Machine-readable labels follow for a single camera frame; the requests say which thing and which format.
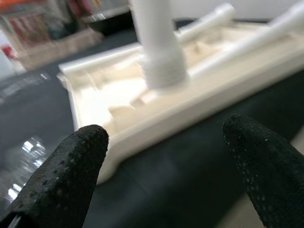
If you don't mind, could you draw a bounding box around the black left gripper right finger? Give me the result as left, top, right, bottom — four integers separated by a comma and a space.
221, 115, 304, 228

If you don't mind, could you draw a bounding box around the white plastic table top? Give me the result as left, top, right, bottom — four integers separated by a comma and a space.
57, 20, 304, 186

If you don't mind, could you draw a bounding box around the beige striped cloth cover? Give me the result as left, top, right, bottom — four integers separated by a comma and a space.
14, 29, 104, 69

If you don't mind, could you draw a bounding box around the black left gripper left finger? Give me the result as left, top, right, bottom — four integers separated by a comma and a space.
10, 124, 109, 228

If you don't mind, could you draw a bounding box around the white plastic table leg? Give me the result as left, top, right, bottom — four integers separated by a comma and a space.
211, 6, 304, 60
177, 2, 236, 45
129, 0, 190, 89

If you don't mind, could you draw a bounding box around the black round basin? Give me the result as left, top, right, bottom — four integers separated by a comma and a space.
83, 9, 137, 38

